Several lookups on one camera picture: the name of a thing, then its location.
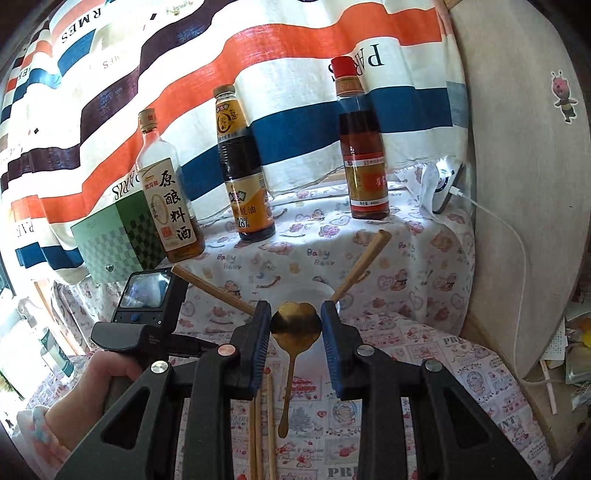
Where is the stamp printed tablecloth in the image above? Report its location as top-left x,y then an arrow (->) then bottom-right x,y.
28,314 -> 555,480

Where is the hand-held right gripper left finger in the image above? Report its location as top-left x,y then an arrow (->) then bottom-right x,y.
55,300 -> 273,480

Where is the dark sauce bottle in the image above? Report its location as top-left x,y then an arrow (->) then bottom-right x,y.
212,84 -> 277,244

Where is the green checkered board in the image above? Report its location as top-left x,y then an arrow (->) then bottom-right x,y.
71,189 -> 168,282

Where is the clear cooking wine bottle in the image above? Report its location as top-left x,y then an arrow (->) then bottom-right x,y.
135,108 -> 206,264

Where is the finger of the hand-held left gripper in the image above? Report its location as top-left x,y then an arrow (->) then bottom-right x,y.
170,335 -> 221,358

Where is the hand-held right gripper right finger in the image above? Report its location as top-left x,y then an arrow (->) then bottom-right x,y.
321,300 -> 539,480

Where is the gold metal spoon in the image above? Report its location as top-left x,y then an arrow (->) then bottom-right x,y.
269,301 -> 322,438

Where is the white charging device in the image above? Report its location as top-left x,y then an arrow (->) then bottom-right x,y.
419,157 -> 466,215

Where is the bear printed cloth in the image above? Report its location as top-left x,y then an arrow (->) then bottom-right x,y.
53,178 -> 476,337

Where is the pile of papers and packets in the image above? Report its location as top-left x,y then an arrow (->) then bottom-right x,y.
540,300 -> 591,416

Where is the striped curtain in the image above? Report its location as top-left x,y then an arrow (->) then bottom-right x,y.
0,0 -> 469,287

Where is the translucent plastic cup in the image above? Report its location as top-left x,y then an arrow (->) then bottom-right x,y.
271,281 -> 341,365

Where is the white charging cable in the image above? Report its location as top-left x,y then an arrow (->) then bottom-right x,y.
455,187 -> 555,386

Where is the person's left hand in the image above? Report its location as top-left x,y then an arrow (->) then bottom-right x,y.
46,353 -> 146,446

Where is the wooden chopstick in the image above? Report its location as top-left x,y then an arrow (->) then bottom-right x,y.
171,264 -> 258,316
262,373 -> 279,480
331,229 -> 393,304
249,399 -> 264,480

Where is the red cap oil bottle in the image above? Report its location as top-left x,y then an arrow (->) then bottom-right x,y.
330,56 -> 391,220

